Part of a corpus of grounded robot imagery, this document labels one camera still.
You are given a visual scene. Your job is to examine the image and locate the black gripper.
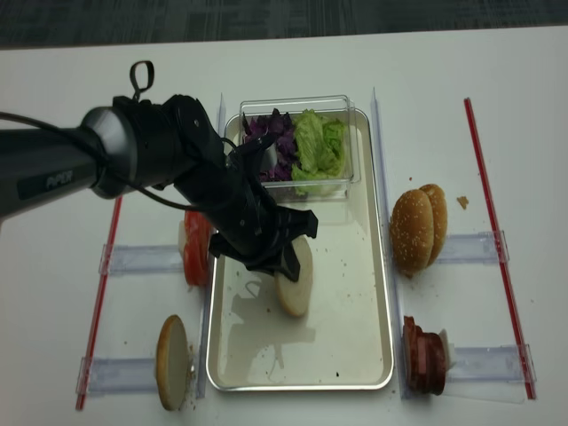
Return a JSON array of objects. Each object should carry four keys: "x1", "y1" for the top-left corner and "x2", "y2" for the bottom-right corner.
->
[{"x1": 174, "y1": 154, "x2": 319, "y2": 282}]

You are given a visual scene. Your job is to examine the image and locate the bun half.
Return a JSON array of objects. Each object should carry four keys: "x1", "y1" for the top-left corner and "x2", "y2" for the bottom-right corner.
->
[
  {"x1": 155, "y1": 315, "x2": 189, "y2": 411},
  {"x1": 274, "y1": 236, "x2": 313, "y2": 318}
]

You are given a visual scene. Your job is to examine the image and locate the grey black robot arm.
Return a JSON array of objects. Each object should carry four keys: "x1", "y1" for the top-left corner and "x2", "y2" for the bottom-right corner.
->
[{"x1": 1, "y1": 95, "x2": 318, "y2": 280}]

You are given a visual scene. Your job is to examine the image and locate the rear tomato slice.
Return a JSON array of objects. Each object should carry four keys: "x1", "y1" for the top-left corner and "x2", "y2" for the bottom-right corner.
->
[{"x1": 184, "y1": 211, "x2": 213, "y2": 251}]

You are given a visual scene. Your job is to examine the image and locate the white pusher block tomato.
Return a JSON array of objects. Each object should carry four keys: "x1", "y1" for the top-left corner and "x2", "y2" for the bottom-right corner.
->
[{"x1": 177, "y1": 221, "x2": 186, "y2": 256}]

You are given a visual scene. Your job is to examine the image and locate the green lettuce leaves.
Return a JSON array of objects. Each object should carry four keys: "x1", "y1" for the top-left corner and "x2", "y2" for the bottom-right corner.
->
[{"x1": 292, "y1": 109, "x2": 347, "y2": 181}]

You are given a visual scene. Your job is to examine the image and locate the sliced meat patties stack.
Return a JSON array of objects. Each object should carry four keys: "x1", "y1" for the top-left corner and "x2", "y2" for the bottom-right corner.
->
[{"x1": 403, "y1": 316, "x2": 447, "y2": 395}]

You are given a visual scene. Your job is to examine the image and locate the white pusher block meat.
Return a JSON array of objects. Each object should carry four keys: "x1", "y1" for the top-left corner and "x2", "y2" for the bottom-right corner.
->
[{"x1": 438, "y1": 328, "x2": 456, "y2": 371}]

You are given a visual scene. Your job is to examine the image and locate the bread crumb piece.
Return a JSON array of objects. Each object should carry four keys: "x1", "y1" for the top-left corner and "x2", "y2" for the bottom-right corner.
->
[{"x1": 456, "y1": 196, "x2": 469, "y2": 209}]

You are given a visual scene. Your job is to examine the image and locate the metal baking tray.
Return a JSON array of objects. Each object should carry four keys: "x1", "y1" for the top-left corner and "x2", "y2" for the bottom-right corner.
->
[{"x1": 207, "y1": 111, "x2": 394, "y2": 391}]

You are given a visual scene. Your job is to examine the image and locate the purple cabbage pieces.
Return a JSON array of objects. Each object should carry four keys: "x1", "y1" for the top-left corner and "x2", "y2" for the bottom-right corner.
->
[{"x1": 242, "y1": 108, "x2": 299, "y2": 182}]

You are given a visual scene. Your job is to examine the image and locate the clear plastic salad container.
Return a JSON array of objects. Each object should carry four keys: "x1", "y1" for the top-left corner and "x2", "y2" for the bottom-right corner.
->
[{"x1": 232, "y1": 95, "x2": 359, "y2": 203}]

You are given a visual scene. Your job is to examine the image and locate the right long clear divider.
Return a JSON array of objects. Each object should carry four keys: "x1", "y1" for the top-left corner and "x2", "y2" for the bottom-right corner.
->
[{"x1": 370, "y1": 88, "x2": 410, "y2": 399}]

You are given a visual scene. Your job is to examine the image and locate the front sesame bun top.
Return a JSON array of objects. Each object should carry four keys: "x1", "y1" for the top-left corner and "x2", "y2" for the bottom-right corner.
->
[{"x1": 389, "y1": 189, "x2": 434, "y2": 277}]

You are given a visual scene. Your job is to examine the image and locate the sesame bun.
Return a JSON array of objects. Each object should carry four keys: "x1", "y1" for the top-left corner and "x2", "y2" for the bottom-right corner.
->
[
  {"x1": 420, "y1": 184, "x2": 447, "y2": 265},
  {"x1": 389, "y1": 189, "x2": 434, "y2": 277}
]

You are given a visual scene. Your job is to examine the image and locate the rear sesame bun top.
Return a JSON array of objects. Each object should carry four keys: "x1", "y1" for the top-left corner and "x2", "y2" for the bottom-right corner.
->
[{"x1": 420, "y1": 184, "x2": 447, "y2": 265}]

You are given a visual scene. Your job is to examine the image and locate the left upper clear rail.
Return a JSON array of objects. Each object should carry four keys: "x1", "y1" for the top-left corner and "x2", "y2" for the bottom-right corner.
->
[{"x1": 99, "y1": 244, "x2": 183, "y2": 275}]

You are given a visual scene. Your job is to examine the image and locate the clear rail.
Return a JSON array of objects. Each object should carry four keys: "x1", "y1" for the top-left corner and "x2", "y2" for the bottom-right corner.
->
[
  {"x1": 435, "y1": 231, "x2": 509, "y2": 264},
  {"x1": 443, "y1": 345, "x2": 536, "y2": 404},
  {"x1": 99, "y1": 244, "x2": 183, "y2": 275},
  {"x1": 75, "y1": 358, "x2": 157, "y2": 396}
]

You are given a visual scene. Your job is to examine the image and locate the left red rail strip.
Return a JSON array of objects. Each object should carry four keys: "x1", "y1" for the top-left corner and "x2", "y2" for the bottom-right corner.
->
[{"x1": 75, "y1": 197, "x2": 122, "y2": 412}]

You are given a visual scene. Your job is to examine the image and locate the red rail strip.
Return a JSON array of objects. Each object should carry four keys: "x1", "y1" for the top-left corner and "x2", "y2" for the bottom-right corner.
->
[
  {"x1": 463, "y1": 98, "x2": 537, "y2": 400},
  {"x1": 75, "y1": 197, "x2": 122, "y2": 412}
]

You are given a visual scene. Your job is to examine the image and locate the right upper clear rail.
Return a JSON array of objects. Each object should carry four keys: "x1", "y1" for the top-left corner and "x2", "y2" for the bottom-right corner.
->
[{"x1": 435, "y1": 231, "x2": 509, "y2": 264}]

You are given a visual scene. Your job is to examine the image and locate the left lower clear rail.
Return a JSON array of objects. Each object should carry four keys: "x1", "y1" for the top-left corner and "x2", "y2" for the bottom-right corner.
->
[{"x1": 75, "y1": 358, "x2": 157, "y2": 396}]

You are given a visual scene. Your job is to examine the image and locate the right lower clear rail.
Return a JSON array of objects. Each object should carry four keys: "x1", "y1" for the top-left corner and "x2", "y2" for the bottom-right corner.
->
[{"x1": 443, "y1": 345, "x2": 536, "y2": 404}]

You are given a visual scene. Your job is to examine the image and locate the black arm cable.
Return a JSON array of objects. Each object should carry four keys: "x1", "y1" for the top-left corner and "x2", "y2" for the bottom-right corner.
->
[{"x1": 0, "y1": 59, "x2": 276, "y2": 211}]

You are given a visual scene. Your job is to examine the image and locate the right red rail strip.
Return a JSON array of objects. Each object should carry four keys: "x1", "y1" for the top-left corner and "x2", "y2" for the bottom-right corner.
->
[{"x1": 463, "y1": 98, "x2": 537, "y2": 400}]

